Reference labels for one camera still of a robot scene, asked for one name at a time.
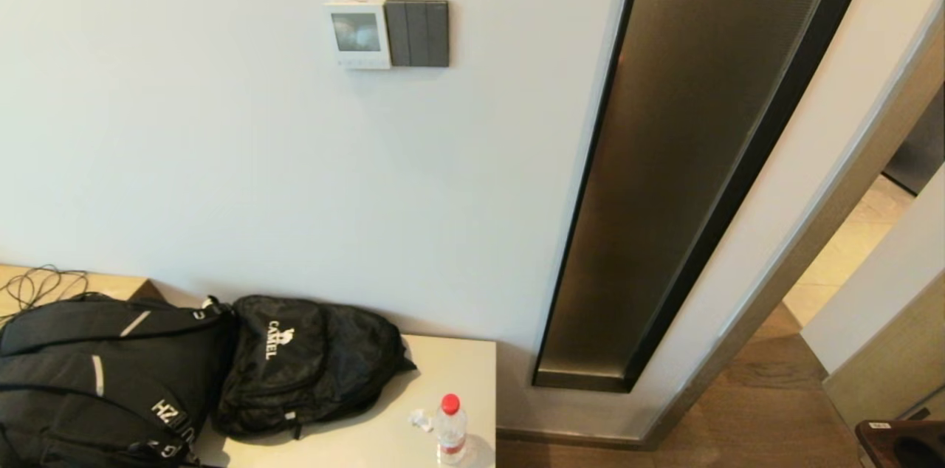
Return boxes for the white wall thermostat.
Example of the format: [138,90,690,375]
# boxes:
[325,1,392,71]

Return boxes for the black Camel backpack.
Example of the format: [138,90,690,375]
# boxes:
[212,295,417,441]

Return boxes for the clear water bottle red cap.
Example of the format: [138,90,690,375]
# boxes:
[435,393,469,466]

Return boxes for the large black backpack HZ print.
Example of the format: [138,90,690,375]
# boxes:
[0,292,238,468]

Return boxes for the beige wooden door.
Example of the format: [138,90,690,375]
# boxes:
[822,289,945,429]

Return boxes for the dark grey cabinet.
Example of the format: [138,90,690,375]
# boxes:
[882,83,945,196]

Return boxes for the dark brown bin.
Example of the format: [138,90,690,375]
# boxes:
[855,420,945,468]

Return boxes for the dark grey wall switch panel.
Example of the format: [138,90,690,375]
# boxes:
[384,0,450,69]

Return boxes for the grey brown door frame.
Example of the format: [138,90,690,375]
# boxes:
[639,0,945,451]

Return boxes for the thin black loose cable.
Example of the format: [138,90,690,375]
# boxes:
[0,265,90,323]

